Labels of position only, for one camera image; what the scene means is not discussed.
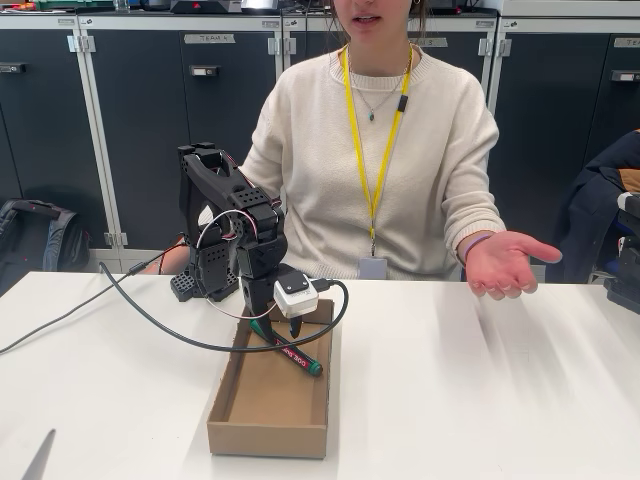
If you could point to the brown cardboard box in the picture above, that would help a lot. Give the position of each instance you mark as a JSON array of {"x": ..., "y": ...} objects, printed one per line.
[{"x": 270, "y": 440}]

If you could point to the dark jacket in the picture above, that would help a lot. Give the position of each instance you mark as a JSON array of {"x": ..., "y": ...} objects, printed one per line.
[{"x": 600, "y": 200}]

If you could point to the pale badge card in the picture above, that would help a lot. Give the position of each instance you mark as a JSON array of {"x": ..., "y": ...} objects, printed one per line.
[{"x": 372, "y": 269}]

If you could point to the left forearm in cream sleeve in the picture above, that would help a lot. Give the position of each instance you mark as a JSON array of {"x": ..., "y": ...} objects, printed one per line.
[{"x": 475, "y": 220}]

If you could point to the green flat object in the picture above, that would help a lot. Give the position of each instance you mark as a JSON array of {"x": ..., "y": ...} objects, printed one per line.
[{"x": 75, "y": 5}]

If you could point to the grey tape label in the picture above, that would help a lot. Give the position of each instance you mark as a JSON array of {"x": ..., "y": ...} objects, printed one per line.
[
  {"x": 435, "y": 43},
  {"x": 627, "y": 42}
]

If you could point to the purple wristband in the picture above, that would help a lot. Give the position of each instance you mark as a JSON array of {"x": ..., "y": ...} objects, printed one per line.
[{"x": 472, "y": 246}]

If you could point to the grey tape label TEAM 4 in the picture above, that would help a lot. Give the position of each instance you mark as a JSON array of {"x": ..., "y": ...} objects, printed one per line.
[{"x": 210, "y": 38}]

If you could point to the grey box device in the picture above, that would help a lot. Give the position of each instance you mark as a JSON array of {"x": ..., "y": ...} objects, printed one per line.
[{"x": 260, "y": 5}]

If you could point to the orange red tool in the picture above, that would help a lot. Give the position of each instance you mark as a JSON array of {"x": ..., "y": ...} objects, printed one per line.
[{"x": 17, "y": 7}]

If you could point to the black device with red logo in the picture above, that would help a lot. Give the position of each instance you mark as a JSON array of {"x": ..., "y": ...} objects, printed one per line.
[{"x": 205, "y": 6}]

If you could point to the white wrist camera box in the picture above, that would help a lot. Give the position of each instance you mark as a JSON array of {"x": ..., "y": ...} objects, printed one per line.
[{"x": 295, "y": 297}]

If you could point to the clear glass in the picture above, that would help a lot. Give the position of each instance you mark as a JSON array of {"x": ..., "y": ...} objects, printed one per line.
[{"x": 123, "y": 5}]

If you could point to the black grey backpack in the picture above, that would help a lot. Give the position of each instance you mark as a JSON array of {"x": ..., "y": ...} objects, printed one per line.
[{"x": 40, "y": 240}]

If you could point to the person's left hand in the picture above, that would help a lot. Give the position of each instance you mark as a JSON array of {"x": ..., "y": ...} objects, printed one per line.
[{"x": 500, "y": 265}]

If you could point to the person in cream sweater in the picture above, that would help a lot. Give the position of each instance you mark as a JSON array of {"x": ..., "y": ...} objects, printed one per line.
[{"x": 320, "y": 150}]

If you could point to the green red marker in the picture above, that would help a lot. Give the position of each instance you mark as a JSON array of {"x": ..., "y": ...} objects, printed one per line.
[{"x": 300, "y": 360}]

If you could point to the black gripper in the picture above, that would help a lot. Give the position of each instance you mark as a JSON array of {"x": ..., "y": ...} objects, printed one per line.
[{"x": 256, "y": 296}]

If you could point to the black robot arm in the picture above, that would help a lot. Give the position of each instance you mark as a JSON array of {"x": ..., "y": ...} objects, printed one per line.
[{"x": 200, "y": 170}]

